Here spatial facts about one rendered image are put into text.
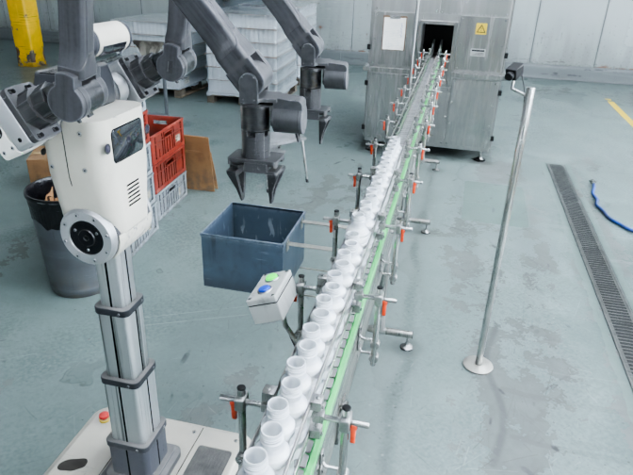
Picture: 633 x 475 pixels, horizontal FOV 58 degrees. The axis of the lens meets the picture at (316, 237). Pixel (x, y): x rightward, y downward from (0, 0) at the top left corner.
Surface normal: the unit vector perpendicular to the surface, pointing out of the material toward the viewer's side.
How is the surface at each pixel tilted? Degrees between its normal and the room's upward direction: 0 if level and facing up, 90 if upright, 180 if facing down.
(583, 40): 90
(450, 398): 0
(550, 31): 90
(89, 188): 101
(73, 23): 95
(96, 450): 0
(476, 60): 90
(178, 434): 0
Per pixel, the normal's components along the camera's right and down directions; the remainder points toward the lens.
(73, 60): -0.10, 0.34
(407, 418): 0.04, -0.90
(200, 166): -0.21, 0.58
